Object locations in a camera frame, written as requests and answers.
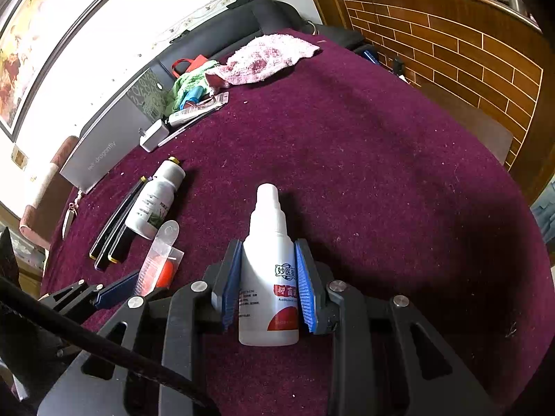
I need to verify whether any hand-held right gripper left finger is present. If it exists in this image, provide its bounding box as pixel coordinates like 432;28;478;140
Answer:
80;239;244;416

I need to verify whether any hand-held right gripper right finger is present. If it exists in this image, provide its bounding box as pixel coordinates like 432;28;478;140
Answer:
295;239;495;416

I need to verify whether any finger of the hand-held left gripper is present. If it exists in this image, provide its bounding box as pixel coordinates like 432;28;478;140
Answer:
37;269;142;315

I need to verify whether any white spray bottle red label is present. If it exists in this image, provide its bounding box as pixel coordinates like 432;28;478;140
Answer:
238;183;302;347

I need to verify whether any floral patterned cloth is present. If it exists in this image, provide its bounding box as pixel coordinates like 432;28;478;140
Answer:
9;229;48;271

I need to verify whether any clear packet orange ball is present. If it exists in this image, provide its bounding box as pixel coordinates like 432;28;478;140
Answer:
136;220;185;297

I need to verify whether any white key tag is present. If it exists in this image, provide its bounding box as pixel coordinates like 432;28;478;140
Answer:
62;191;85;240

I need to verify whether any brown armchair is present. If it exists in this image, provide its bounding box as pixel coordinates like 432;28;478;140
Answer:
18;136;81;251

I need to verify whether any white bottle gold neck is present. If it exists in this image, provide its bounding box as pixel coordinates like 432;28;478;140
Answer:
125;156;186;240

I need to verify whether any maroon blanket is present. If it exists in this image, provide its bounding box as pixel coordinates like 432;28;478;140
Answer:
39;28;555;416

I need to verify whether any grey plastic storage box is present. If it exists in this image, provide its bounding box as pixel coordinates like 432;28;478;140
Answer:
59;67;174;195

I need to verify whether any small white box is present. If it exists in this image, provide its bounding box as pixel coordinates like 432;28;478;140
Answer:
139;119;171;153

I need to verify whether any white tube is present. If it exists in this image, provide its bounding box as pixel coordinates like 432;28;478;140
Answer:
167;103;217;127

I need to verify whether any green cloth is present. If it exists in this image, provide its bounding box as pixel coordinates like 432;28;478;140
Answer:
167;60;217;111

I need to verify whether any framed painting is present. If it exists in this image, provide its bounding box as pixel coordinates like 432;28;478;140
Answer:
0;0;121;141

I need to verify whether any red bag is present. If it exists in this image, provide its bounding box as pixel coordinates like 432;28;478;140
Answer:
171;54;210;75

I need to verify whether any pink white towel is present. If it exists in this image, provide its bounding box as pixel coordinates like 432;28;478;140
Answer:
205;34;322;89

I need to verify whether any grey blue cloth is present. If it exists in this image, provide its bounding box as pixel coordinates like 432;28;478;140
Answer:
531;191;555;265

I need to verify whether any black leather sofa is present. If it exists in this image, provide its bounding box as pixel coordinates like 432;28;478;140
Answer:
78;0;378;139

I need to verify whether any wooden bar counter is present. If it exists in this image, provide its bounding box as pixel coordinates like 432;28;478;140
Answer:
297;0;547;204

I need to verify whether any black cable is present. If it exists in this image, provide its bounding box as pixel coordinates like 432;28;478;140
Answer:
0;275;222;416

